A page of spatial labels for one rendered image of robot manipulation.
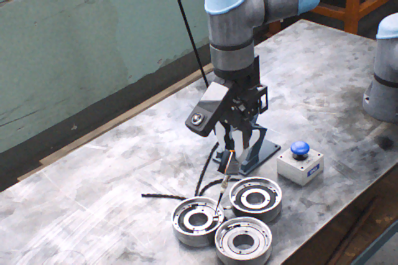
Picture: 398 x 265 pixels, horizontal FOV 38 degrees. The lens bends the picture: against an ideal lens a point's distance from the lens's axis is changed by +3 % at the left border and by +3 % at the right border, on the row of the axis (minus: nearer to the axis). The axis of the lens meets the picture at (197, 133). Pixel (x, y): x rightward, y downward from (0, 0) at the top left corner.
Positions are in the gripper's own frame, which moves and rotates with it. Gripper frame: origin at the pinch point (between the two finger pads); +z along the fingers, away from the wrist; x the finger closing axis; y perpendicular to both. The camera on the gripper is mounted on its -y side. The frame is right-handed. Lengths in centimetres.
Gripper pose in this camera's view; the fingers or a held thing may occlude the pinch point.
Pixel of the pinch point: (232, 157)
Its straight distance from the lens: 111.6
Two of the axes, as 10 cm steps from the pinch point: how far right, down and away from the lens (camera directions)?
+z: 1.0, 8.0, 5.9
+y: 6.9, -4.9, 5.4
